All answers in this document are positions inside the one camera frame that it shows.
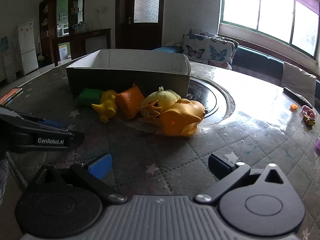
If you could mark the butterfly print pillow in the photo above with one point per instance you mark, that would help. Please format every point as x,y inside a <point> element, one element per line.
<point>212,35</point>
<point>207,51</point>

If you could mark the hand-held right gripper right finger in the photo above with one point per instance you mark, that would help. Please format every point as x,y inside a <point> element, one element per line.
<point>220,166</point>

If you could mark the orange plastic toy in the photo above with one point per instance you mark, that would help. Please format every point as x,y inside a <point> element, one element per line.
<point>128,100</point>

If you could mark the grey sofa cushion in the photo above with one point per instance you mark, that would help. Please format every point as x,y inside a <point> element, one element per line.
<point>298,80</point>

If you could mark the green toy block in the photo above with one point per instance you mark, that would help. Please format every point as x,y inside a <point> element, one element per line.
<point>88,96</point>

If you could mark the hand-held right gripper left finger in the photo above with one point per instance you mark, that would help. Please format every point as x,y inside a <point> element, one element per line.
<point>101,166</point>

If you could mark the blue sofa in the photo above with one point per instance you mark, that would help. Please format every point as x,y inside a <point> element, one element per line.
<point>255,60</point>

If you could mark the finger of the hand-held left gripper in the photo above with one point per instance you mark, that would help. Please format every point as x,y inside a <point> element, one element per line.
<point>72,137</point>
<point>51,124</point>

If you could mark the cardboard box with white inside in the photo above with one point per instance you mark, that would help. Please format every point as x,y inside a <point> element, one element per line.
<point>130,80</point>

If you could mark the pale yellow plush toy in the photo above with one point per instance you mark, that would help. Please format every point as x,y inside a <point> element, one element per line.
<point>165,98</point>

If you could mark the white refrigerator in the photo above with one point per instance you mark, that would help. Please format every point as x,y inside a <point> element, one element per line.
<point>27,47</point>

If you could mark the orange rubber chicken toy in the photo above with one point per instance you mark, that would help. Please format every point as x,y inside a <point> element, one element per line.
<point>182,120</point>

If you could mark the small orange toy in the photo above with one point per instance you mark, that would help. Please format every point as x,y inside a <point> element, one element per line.
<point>293,107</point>

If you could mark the small pink toy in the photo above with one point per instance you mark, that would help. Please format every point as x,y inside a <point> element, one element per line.
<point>308,110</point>

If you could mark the large window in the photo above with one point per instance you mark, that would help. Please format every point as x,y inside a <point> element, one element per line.
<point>270,7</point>

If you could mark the dark door with frosted glass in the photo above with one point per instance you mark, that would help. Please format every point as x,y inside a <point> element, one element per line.
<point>140,15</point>

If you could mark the small yellow toy car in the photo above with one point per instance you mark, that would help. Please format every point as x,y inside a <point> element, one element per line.
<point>309,120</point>

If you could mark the black remote control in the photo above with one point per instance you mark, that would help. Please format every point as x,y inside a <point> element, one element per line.
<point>296,96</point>

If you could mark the grey quilted star desktop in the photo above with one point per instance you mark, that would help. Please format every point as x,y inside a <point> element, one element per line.
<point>140,152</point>

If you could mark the dark wooden display cabinet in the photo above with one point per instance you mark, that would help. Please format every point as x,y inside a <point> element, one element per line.
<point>62,12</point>

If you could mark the round black induction plate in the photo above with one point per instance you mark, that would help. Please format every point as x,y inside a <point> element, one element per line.
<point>215,97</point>

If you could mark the smartphone with orange case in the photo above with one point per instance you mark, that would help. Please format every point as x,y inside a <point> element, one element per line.
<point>10,95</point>

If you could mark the dark wooden sideboard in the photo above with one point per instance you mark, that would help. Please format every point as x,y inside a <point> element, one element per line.
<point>82,42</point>

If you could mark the purple plastic item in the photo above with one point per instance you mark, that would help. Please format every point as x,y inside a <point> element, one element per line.
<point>317,146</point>

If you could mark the yellow rubber duck toy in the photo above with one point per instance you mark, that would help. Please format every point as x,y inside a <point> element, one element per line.
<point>107,105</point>

